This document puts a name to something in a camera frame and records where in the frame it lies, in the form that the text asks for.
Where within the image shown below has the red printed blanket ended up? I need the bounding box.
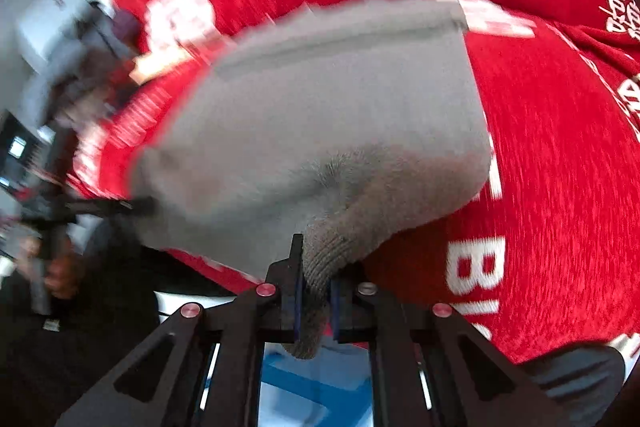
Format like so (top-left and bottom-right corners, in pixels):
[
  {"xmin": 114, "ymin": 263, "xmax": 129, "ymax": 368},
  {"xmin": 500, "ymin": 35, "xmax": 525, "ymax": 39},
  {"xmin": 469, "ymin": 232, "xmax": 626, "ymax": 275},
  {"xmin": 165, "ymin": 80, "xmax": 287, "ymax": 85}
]
[{"xmin": 67, "ymin": 0, "xmax": 640, "ymax": 365}]

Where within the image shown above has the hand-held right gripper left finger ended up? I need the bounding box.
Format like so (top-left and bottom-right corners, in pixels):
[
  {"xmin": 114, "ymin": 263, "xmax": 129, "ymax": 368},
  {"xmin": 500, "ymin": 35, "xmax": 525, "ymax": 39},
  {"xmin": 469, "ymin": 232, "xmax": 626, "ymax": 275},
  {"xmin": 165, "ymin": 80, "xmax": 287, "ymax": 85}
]
[{"xmin": 55, "ymin": 233, "xmax": 306, "ymax": 427}]

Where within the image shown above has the person's left hand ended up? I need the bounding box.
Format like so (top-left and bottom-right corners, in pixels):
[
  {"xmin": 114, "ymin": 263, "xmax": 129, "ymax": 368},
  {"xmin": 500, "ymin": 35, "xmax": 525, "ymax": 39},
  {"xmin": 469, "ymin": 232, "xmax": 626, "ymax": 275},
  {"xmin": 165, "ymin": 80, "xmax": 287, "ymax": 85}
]
[{"xmin": 45, "ymin": 252, "xmax": 88, "ymax": 300}]

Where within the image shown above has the grey knit sweater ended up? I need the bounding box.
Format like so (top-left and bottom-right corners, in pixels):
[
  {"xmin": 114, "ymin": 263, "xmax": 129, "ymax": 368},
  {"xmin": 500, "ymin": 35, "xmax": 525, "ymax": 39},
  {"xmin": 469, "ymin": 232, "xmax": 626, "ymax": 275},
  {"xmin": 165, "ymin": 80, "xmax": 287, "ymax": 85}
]
[{"xmin": 132, "ymin": 0, "xmax": 493, "ymax": 360}]

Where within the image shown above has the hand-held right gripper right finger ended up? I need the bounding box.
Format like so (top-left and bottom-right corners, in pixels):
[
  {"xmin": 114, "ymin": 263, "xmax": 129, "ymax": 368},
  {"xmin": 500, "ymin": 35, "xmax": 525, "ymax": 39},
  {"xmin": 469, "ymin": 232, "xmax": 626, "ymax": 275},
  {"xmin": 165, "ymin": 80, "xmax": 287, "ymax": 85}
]
[{"xmin": 329, "ymin": 263, "xmax": 596, "ymax": 427}]

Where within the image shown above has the blue plastic stool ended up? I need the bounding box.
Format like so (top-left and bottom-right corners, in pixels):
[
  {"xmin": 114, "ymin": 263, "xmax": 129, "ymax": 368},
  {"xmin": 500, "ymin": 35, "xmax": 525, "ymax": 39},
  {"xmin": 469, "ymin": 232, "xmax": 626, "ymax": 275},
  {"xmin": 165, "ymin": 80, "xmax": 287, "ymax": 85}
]
[{"xmin": 260, "ymin": 342, "xmax": 376, "ymax": 427}]

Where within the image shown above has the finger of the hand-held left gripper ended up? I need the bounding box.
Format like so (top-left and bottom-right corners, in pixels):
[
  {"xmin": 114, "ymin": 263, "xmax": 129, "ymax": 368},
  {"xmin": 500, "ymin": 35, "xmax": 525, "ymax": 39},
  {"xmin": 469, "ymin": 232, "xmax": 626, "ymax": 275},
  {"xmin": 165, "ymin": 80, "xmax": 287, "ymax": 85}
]
[{"xmin": 62, "ymin": 196, "xmax": 158, "ymax": 218}]

